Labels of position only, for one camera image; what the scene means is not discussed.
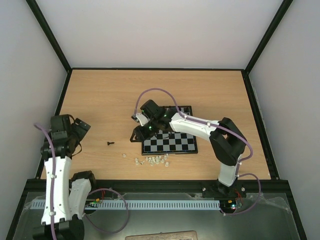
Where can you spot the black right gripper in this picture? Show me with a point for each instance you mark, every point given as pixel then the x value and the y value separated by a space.
pixel 140 133

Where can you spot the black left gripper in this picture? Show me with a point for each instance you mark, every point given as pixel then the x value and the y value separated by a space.
pixel 82 131

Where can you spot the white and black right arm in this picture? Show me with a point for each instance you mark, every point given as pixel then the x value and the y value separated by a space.
pixel 227 142

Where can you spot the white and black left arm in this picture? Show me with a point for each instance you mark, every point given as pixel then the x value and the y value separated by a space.
pixel 65 196

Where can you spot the white chess pieces cluster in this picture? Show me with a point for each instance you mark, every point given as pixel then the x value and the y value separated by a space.
pixel 156 160

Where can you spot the small circuit board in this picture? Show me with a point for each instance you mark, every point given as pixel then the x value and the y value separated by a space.
pixel 234 203

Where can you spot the black and grey chessboard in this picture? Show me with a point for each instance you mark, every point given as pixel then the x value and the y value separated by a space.
pixel 166 142

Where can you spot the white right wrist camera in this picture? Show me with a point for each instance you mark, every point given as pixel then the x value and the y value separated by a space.
pixel 140 118

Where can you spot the light blue cable duct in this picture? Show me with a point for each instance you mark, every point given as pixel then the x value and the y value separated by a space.
pixel 156 205

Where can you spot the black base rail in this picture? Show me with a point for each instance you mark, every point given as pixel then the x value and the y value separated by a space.
pixel 208 188

